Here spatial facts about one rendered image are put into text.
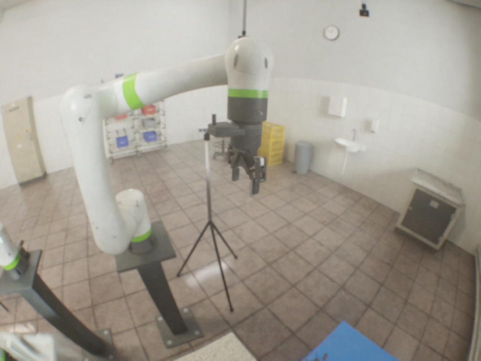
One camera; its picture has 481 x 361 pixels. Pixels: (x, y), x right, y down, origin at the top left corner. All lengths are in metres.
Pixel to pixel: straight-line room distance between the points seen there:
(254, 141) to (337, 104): 3.25
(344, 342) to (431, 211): 2.14
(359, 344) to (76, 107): 1.33
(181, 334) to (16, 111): 5.22
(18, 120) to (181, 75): 5.10
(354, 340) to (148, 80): 1.29
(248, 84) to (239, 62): 0.05
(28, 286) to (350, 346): 1.43
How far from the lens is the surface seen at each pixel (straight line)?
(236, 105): 0.44
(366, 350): 1.12
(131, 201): 0.75
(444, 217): 2.90
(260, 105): 0.44
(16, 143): 5.60
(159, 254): 0.86
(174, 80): 0.58
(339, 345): 1.07
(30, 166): 5.59
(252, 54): 0.43
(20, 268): 1.13
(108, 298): 2.01
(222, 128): 0.42
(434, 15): 3.77
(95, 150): 0.55
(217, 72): 0.56
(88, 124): 0.53
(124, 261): 0.88
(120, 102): 0.64
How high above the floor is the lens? 1.53
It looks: 26 degrees down
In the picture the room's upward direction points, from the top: 2 degrees clockwise
